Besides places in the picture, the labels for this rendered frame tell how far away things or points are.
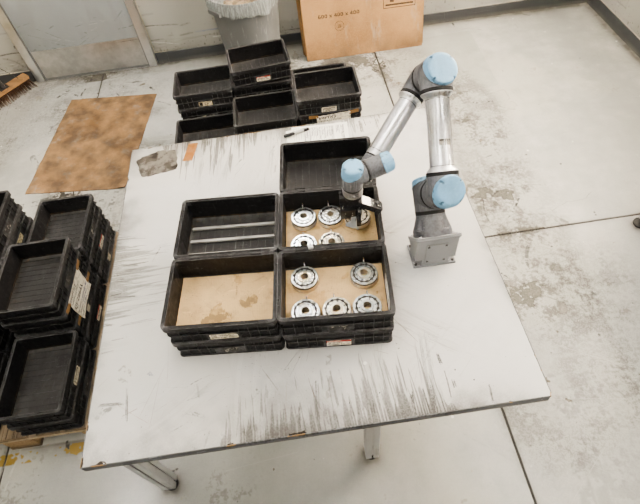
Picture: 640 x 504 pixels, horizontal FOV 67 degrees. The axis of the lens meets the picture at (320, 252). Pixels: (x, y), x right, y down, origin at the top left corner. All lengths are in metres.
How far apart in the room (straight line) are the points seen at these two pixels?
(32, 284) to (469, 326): 2.03
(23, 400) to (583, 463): 2.54
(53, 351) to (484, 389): 2.00
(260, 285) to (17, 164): 2.87
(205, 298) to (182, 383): 0.32
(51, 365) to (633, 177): 3.54
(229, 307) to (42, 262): 1.25
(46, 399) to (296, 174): 1.54
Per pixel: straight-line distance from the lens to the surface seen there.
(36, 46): 5.03
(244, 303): 1.82
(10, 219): 3.08
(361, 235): 1.94
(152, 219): 2.39
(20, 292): 2.74
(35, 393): 2.68
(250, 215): 2.07
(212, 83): 3.71
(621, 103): 4.30
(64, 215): 3.13
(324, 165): 2.23
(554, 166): 3.61
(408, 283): 1.97
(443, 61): 1.83
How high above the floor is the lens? 2.35
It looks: 53 degrees down
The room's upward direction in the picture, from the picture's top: 8 degrees counter-clockwise
